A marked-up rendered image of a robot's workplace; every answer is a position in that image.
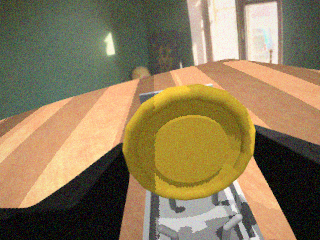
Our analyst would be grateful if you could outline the grey dish rack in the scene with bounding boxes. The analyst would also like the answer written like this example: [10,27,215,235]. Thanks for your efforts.
[143,180,265,240]

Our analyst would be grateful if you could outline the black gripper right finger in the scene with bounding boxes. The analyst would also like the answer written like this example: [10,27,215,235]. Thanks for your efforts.
[252,124,320,240]

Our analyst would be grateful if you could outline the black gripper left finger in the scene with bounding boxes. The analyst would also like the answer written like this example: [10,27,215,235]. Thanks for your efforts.
[0,143,131,240]

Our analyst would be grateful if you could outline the yellow plate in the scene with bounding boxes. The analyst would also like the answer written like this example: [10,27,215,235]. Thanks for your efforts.
[121,83,256,200]

